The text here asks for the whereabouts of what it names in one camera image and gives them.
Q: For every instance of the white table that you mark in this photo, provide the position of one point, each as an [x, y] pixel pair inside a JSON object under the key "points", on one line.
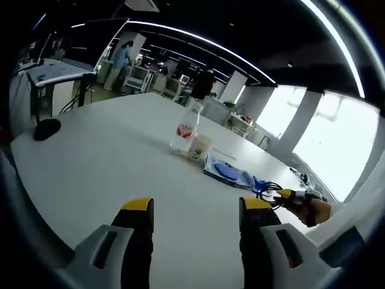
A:
{"points": [[105, 168]]}

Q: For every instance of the clear blue plastic bag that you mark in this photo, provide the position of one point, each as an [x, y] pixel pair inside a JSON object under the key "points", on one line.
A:
{"points": [[258, 183]]}

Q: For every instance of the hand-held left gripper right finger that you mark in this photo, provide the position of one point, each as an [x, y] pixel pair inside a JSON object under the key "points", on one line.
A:
{"points": [[258, 241]]}

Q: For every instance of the white paper cup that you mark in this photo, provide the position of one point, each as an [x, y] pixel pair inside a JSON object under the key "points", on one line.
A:
{"points": [[200, 147]]}

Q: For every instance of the narrow bright window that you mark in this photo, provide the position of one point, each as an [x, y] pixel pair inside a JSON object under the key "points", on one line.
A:
{"points": [[279, 111]]}

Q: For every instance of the white cabinet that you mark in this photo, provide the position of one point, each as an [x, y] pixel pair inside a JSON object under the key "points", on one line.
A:
{"points": [[216, 110]]}

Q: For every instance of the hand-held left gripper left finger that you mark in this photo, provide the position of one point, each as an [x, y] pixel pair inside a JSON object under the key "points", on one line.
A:
{"points": [[135, 241]]}

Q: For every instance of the large bright window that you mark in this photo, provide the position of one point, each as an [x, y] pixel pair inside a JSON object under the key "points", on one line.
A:
{"points": [[334, 147]]}

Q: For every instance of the white pouch with blue print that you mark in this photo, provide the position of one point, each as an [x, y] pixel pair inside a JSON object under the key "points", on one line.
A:
{"points": [[228, 173]]}

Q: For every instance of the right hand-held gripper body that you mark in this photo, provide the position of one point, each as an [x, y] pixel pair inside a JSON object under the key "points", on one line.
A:
{"points": [[314, 196]]}

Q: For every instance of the clear plastic water bottle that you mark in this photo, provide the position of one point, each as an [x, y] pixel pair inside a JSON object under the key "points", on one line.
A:
{"points": [[186, 129]]}

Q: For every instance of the grey standing desk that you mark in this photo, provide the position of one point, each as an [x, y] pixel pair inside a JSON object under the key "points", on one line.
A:
{"points": [[57, 71]]}

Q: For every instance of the ceiling light strip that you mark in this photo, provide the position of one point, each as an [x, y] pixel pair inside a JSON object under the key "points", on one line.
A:
{"points": [[340, 45], [195, 36]]}

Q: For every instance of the green potted plant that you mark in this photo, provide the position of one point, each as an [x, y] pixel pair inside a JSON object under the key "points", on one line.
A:
{"points": [[230, 104]]}

